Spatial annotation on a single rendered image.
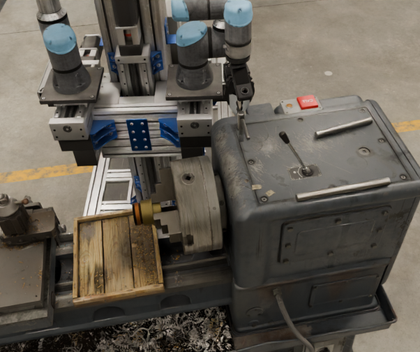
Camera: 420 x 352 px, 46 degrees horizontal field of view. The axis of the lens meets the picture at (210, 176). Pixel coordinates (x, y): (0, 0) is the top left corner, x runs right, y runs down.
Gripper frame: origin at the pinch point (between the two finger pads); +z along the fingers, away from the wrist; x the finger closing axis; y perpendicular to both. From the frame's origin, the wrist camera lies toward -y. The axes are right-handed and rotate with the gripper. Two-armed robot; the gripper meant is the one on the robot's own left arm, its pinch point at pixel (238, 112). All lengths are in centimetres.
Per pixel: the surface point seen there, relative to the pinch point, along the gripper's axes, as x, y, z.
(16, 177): 121, 128, 134
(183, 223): 22.5, -25.3, 18.6
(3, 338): 90, -27, 64
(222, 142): 5.8, -0.8, 10.8
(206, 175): 13.4, -14.2, 11.3
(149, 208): 32.3, -13.6, 23.0
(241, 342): 7, -37, 81
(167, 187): 25.8, -8.8, 19.6
